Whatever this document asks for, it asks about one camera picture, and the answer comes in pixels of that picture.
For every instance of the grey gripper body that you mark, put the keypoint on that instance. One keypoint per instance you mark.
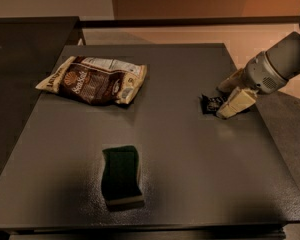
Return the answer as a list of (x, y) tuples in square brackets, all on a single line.
[(260, 72)]

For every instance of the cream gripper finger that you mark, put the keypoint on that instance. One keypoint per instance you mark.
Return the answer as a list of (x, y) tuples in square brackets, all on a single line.
[(232, 82), (239, 100)]

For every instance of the black rxbar chocolate wrapper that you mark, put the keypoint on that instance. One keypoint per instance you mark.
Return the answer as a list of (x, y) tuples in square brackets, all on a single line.
[(219, 106)]

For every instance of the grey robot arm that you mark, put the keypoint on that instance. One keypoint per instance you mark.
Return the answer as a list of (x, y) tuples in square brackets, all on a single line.
[(284, 56)]

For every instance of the green sponge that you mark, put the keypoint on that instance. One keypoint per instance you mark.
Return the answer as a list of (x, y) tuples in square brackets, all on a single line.
[(120, 179)]

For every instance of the brown sea salt chip bag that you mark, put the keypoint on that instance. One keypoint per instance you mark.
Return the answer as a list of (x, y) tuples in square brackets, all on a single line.
[(96, 81)]

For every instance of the dark horizontal rail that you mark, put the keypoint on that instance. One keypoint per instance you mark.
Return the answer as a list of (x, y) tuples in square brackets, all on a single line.
[(187, 22)]

